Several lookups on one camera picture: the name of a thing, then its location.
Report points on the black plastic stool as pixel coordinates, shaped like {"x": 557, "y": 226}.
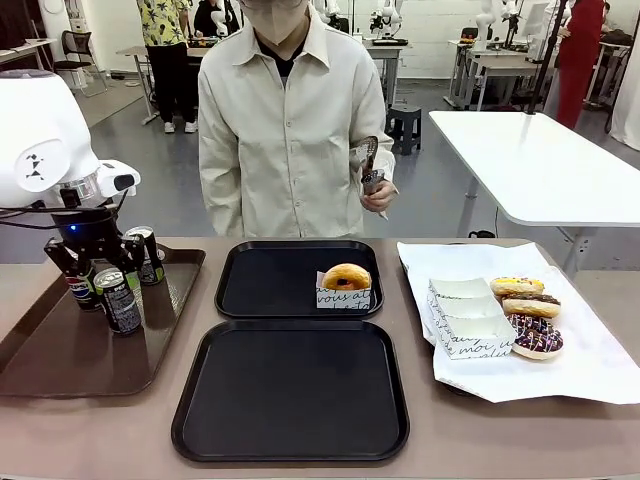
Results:
{"x": 405, "y": 117}

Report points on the black office chair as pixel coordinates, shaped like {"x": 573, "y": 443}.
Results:
{"x": 75, "y": 45}

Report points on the plain glazed donut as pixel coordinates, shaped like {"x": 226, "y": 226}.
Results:
{"x": 332, "y": 280}

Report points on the yellow iced sprinkle donut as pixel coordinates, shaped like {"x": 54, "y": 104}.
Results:
{"x": 515, "y": 286}

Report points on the grey workbench table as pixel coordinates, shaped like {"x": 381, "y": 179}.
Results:
{"x": 145, "y": 52}
{"x": 500, "y": 62}
{"x": 392, "y": 47}

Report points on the person in yellow patterned shirt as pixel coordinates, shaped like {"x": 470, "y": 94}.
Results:
{"x": 165, "y": 30}

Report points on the black stand pole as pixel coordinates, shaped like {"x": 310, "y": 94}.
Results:
{"x": 542, "y": 75}

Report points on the person's right forearm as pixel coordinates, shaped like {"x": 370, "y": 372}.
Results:
{"x": 217, "y": 200}

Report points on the black green Pepsi can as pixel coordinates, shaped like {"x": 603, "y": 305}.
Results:
{"x": 120, "y": 310}
{"x": 82, "y": 295}
{"x": 152, "y": 265}

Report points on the white table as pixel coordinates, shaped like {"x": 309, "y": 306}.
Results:
{"x": 550, "y": 160}

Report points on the beige face mask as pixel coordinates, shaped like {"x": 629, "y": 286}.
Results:
{"x": 275, "y": 20}

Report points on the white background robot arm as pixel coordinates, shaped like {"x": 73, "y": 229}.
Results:
{"x": 484, "y": 25}
{"x": 217, "y": 22}
{"x": 385, "y": 17}

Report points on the white paper sheet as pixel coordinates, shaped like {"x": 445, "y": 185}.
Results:
{"x": 590, "y": 360}

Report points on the person in red clothes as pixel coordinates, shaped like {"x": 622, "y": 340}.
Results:
{"x": 580, "y": 50}

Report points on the brown plastic tray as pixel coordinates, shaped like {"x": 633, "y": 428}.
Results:
{"x": 75, "y": 360}

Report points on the person's left hand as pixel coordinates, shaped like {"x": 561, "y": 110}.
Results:
{"x": 382, "y": 195}

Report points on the dark chocolate sprinkle donut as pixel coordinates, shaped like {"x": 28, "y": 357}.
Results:
{"x": 537, "y": 337}

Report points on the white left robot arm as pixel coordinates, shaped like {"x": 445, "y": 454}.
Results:
{"x": 40, "y": 130}

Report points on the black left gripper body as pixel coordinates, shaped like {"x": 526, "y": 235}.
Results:
{"x": 87, "y": 230}

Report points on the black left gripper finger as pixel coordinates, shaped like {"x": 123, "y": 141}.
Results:
{"x": 132, "y": 255}
{"x": 59, "y": 255}

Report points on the person in beige shirt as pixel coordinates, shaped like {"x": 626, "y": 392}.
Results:
{"x": 280, "y": 150}

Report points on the chocolate iced donut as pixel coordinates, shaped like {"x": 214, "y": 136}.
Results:
{"x": 530, "y": 306}

